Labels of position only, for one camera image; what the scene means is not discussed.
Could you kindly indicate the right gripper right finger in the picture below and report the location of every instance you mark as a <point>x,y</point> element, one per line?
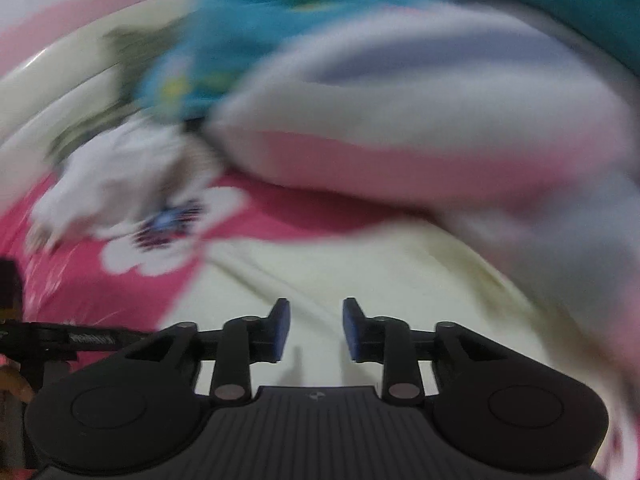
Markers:
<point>392,343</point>

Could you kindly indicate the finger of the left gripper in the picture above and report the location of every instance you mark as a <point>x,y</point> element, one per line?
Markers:
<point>43,341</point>

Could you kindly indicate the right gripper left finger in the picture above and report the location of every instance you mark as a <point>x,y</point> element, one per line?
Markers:
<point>241,343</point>

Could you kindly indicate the cream deer sweater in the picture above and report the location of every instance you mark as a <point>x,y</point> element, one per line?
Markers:
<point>403,269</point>

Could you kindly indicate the pink floral bed sheet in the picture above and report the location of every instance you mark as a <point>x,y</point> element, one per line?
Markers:
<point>134,280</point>

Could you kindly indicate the white crumpled garment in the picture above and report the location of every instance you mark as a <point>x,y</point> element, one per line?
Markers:
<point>118,179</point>

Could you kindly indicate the pink patterned duvet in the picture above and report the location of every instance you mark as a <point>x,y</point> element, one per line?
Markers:
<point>519,136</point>

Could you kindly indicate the green patterned pillow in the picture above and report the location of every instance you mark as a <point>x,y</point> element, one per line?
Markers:
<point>132,51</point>

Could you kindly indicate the blue floral blanket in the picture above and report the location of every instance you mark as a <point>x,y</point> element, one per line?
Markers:
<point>221,40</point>

